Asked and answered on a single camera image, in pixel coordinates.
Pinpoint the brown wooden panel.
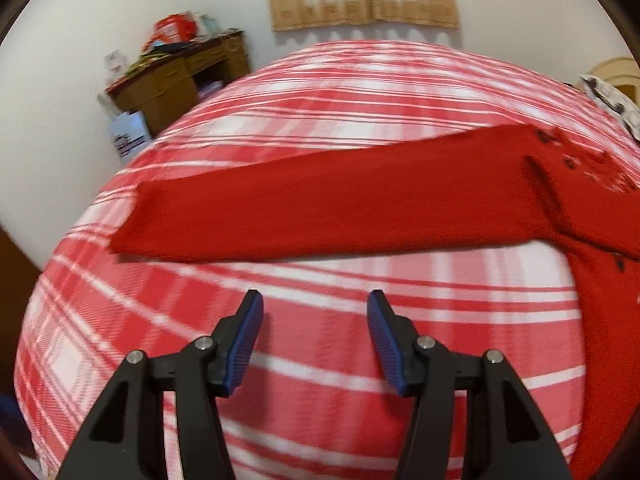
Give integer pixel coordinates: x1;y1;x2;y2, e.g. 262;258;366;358
0;229;44;411

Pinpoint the red knit sweater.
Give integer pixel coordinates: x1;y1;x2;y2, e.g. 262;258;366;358
109;124;640;480

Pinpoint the white card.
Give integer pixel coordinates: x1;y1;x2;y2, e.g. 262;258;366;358
104;50;127;80

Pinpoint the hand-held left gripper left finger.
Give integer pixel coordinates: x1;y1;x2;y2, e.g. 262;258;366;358
55;290;264;480

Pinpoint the white bag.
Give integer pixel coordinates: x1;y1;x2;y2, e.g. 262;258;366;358
109;110;152;165

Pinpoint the red white plaid blanket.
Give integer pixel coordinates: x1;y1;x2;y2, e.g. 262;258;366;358
14;39;640;480

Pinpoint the red bag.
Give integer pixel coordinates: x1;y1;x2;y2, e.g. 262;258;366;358
145;12;197;52

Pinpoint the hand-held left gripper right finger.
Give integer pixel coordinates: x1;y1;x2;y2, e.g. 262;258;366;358
366;290;573;480

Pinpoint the black white patterned pillow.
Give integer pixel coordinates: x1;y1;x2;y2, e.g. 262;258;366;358
579;74;640;142

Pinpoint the cream wooden headboard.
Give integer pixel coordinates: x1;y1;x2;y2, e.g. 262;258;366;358
590;56;640;106

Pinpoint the brown wooden desk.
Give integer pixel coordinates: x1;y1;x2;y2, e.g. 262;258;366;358
104;31;250;136

